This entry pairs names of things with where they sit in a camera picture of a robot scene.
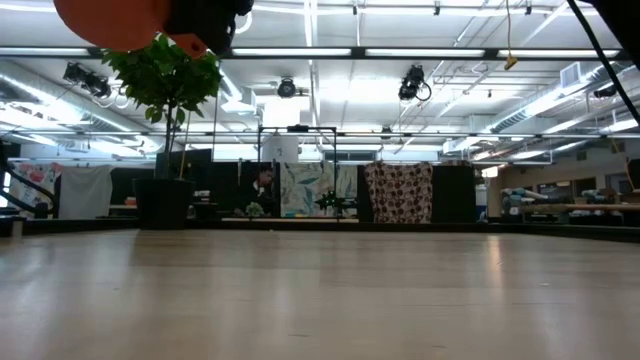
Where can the brown dotted cloth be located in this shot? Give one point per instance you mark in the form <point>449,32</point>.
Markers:
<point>400,192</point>

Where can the small pale green plant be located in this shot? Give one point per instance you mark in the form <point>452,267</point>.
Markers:
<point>255,210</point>

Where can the black aluminium table frame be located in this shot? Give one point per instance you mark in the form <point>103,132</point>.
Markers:
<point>357,52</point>

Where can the green potted plant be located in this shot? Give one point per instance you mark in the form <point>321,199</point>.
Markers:
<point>162,205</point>

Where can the black tubular stand frame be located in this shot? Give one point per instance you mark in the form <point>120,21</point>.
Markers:
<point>297,128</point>

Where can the wooden workbench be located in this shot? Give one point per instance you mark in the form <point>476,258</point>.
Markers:
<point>590,207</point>

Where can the long black ceiling spotlight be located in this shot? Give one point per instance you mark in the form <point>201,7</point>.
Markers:
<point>92,85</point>

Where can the yellow hanging connector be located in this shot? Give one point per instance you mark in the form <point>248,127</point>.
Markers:
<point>510,62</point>

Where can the grey hanging cloth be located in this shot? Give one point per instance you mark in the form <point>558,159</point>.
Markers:
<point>85,192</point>

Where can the leaf pattern cloth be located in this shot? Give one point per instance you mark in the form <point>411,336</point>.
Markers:
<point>305,187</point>

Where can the round black ceiling light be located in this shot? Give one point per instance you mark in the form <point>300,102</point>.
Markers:
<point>286,88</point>

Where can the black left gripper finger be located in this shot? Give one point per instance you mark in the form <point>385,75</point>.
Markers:
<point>210,22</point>

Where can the person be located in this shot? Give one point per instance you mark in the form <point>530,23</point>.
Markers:
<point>262,190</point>

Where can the white red floral cloth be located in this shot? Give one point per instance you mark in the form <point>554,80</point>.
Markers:
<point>37,175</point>

